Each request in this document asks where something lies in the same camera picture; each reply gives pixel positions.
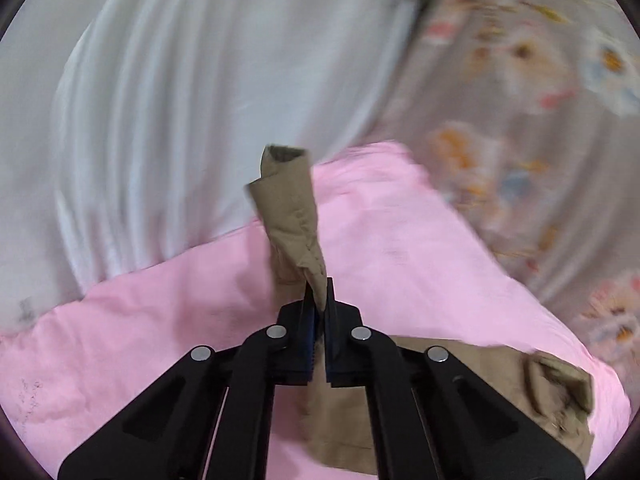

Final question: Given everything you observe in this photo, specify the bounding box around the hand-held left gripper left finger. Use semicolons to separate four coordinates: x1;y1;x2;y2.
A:
57;284;317;480

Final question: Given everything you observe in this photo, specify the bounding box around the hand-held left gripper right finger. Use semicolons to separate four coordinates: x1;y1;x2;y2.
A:
324;277;586;480

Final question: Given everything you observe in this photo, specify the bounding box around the khaki quilted jacket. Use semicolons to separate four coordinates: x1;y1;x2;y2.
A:
245;144;596;476

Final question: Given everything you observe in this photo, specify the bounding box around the white cloth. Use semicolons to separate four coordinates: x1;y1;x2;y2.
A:
0;0;451;333

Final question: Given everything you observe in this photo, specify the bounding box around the grey floral bed sheet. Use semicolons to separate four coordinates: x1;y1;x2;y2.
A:
345;0;640;376

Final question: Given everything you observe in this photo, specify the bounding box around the pink bed sheet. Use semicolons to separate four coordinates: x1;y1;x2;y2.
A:
0;141;632;480

